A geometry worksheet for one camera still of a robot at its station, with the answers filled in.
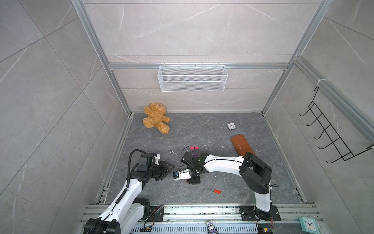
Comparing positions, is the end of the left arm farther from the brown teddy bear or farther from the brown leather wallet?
the brown leather wallet

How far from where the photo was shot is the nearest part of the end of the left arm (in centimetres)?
61

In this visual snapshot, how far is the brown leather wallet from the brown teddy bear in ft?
1.61

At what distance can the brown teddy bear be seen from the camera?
98 cm
